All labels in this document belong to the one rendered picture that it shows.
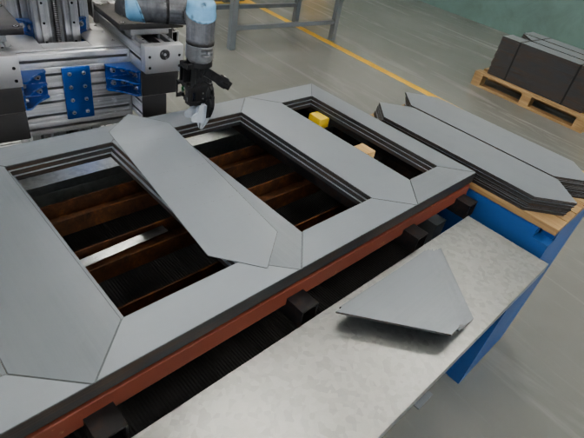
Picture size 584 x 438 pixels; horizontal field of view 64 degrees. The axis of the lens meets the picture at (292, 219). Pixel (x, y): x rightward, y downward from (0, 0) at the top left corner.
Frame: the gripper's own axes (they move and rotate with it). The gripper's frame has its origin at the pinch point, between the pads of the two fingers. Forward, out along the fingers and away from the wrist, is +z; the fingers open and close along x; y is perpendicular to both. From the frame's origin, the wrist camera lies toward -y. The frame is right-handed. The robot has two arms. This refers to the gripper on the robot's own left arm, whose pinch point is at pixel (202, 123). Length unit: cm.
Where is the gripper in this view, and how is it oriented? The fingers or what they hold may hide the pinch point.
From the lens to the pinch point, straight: 145.8
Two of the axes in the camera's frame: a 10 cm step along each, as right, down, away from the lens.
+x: 6.8, 5.3, -5.1
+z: -1.6, 7.9, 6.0
